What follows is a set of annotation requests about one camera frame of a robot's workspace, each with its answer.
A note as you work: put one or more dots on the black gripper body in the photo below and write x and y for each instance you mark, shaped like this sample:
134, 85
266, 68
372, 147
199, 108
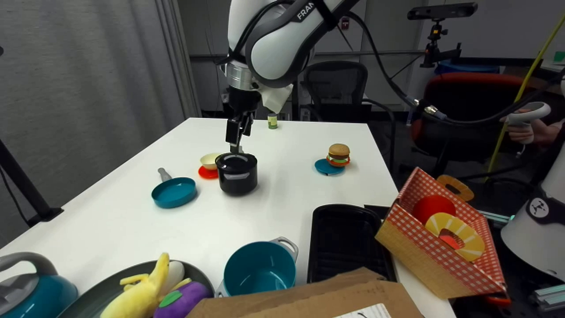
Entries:
241, 103

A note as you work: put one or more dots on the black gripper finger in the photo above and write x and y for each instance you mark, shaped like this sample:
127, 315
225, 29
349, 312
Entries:
234, 135
247, 124

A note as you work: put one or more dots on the white handheld controller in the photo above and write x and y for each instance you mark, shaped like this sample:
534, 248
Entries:
531, 110

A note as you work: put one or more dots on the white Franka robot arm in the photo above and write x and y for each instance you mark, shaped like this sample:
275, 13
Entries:
277, 41

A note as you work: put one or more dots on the teal green pot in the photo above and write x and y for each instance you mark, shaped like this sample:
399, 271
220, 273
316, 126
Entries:
259, 271

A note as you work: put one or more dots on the person's hand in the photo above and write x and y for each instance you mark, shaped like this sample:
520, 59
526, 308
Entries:
540, 133

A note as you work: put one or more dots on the small yellow bowl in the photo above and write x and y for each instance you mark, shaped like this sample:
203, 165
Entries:
210, 160

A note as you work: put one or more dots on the small red plate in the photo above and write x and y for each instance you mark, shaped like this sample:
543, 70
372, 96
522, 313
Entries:
206, 176

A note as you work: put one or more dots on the teal frying pan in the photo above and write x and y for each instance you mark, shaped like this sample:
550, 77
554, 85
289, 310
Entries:
176, 193

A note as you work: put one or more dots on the small teal plate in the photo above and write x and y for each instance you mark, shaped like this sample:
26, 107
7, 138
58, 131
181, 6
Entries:
324, 169

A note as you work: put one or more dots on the grey mesh office chair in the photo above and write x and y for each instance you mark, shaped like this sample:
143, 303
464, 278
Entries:
337, 82

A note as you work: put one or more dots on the toy burger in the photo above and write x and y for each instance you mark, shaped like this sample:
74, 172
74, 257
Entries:
338, 154

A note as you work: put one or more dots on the white plush vegetable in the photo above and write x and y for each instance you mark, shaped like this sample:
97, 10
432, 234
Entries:
176, 273

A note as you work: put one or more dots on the black plastic tray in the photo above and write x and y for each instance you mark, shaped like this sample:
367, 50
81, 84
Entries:
346, 241

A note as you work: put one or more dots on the purple plush eggplant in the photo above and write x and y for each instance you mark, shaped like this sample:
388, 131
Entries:
192, 297

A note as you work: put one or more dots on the brown cardboard box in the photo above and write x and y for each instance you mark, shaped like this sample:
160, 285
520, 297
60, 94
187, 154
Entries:
307, 297

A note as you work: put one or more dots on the yellow plush banana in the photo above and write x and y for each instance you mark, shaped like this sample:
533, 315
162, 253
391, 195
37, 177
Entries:
139, 294

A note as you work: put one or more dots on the red toy tomato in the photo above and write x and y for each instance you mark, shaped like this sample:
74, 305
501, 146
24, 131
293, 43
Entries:
434, 206

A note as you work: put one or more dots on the dark grey plate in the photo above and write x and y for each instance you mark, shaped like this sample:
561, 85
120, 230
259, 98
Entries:
95, 294

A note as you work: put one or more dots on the red checkered wooden box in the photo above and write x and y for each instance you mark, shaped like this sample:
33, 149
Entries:
425, 253

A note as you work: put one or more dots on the black chair with red trim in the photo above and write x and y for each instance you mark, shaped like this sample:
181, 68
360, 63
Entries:
466, 112

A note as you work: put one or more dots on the teal toy kettle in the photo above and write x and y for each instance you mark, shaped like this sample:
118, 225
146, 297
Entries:
42, 297

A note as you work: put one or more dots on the white rounded machine housing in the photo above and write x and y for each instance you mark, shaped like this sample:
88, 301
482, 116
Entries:
531, 241

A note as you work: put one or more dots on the black camera stand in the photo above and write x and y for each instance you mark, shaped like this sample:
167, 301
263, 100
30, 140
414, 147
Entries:
24, 188

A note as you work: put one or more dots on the pale blue rail piece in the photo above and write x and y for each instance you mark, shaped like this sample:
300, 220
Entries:
550, 296

